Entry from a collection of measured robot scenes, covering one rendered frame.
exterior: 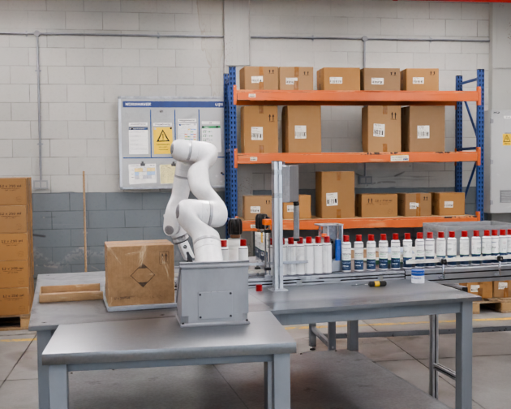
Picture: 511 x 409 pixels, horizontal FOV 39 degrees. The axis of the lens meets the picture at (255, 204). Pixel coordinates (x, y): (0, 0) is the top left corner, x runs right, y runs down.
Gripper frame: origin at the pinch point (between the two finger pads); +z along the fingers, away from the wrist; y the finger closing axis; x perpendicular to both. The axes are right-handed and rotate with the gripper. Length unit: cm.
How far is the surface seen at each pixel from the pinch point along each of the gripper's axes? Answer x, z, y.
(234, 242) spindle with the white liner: -30.4, 0.4, 24.2
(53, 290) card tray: 69, -15, 13
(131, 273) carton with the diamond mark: 32, -17, -43
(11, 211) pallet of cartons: 96, -51, 314
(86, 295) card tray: 54, -10, -13
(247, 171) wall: -150, 4, 420
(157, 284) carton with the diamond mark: 22.6, -7.7, -43.6
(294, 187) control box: -64, -21, -11
